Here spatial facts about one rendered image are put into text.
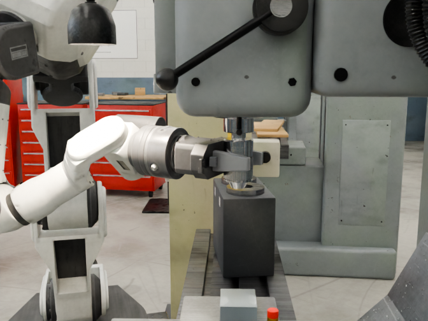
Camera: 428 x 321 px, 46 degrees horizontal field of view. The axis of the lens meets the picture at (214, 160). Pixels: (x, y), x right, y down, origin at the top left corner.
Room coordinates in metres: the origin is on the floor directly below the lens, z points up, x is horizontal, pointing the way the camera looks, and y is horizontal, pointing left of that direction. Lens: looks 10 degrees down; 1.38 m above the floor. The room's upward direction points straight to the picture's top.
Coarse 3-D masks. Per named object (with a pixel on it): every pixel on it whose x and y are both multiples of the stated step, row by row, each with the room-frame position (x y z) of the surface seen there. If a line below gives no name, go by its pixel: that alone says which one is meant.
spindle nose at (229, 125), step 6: (228, 120) 0.78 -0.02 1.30; (234, 120) 0.77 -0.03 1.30; (246, 120) 0.77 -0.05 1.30; (252, 120) 0.78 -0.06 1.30; (228, 126) 0.78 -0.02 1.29; (234, 126) 0.77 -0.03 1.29; (246, 126) 0.77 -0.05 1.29; (252, 126) 0.78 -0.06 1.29; (228, 132) 0.78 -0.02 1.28; (234, 132) 0.77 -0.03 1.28; (246, 132) 0.77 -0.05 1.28
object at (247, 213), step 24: (216, 192) 1.23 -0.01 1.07; (240, 192) 1.11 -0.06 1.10; (264, 192) 1.15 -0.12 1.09; (216, 216) 1.23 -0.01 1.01; (240, 216) 1.09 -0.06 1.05; (264, 216) 1.10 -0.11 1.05; (216, 240) 1.23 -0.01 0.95; (240, 240) 1.09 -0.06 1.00; (264, 240) 1.10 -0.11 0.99; (240, 264) 1.09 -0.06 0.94; (264, 264) 1.10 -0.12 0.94
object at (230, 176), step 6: (228, 150) 0.78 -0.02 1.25; (234, 150) 0.77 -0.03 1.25; (240, 150) 0.77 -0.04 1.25; (246, 150) 0.77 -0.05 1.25; (252, 150) 0.78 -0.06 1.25; (246, 156) 0.77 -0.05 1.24; (252, 156) 0.78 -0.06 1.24; (252, 162) 0.79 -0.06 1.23; (252, 168) 0.79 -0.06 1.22; (228, 174) 0.78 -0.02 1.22; (234, 174) 0.77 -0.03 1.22; (240, 174) 0.77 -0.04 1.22; (246, 174) 0.77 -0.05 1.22; (252, 174) 0.79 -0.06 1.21; (228, 180) 0.78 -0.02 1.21; (234, 180) 0.77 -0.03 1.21; (240, 180) 0.77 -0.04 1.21; (246, 180) 0.77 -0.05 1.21
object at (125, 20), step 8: (112, 16) 9.87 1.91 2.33; (120, 16) 9.86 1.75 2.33; (128, 16) 9.85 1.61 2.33; (136, 16) 9.85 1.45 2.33; (120, 24) 9.86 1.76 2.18; (128, 24) 9.85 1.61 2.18; (136, 24) 9.85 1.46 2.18; (120, 32) 9.86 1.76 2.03; (128, 32) 9.86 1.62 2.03; (136, 32) 9.85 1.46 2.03; (120, 40) 9.86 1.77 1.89; (128, 40) 9.86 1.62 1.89; (136, 40) 9.85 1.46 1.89; (104, 48) 9.87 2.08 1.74; (112, 48) 9.87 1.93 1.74; (120, 48) 9.86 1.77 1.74; (128, 48) 9.86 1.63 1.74; (136, 48) 9.85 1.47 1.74; (96, 56) 9.88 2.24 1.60; (104, 56) 9.87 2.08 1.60; (112, 56) 9.87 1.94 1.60; (120, 56) 9.86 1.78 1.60; (128, 56) 9.86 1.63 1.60; (136, 56) 9.85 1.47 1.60
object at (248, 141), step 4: (224, 140) 0.79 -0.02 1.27; (228, 140) 0.78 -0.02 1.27; (232, 140) 0.77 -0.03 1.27; (236, 140) 0.77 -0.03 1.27; (240, 140) 0.77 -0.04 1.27; (244, 140) 0.77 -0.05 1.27; (248, 140) 0.78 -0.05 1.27; (252, 140) 0.78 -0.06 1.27; (224, 144) 0.79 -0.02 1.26; (228, 144) 0.78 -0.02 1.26; (232, 144) 0.77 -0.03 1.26; (236, 144) 0.77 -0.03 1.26; (240, 144) 0.77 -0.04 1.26; (244, 144) 0.77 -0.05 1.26; (248, 144) 0.78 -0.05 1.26; (252, 144) 0.78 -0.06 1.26
